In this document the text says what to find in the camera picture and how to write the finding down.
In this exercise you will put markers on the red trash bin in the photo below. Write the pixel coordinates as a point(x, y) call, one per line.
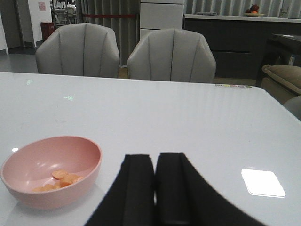
point(47, 28)

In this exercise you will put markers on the orange ham slices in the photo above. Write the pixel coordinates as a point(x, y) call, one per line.
point(63, 179)

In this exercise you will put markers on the white cabinet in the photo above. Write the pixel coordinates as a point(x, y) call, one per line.
point(160, 14)

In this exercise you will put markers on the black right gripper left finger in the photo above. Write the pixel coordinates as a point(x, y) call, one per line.
point(130, 199)

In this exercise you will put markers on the fruit plate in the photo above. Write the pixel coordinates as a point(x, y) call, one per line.
point(253, 11)

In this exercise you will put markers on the right grey upholstered chair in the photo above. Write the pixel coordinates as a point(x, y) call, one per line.
point(172, 55)

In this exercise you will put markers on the dark sideboard counter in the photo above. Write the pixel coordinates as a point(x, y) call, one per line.
point(238, 42)

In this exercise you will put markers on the left grey upholstered chair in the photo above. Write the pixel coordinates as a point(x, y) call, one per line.
point(83, 49)

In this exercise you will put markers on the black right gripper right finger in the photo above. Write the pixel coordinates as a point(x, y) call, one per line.
point(185, 198)

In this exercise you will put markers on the red barrier belt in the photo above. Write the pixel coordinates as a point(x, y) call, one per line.
point(108, 16)

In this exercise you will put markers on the grey upholstered chair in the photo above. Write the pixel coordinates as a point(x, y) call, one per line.
point(83, 49)
point(172, 55)

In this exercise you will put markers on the pink plastic bowl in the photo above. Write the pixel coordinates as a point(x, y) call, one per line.
point(32, 166)

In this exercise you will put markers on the dark side table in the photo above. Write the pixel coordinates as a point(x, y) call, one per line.
point(280, 49)

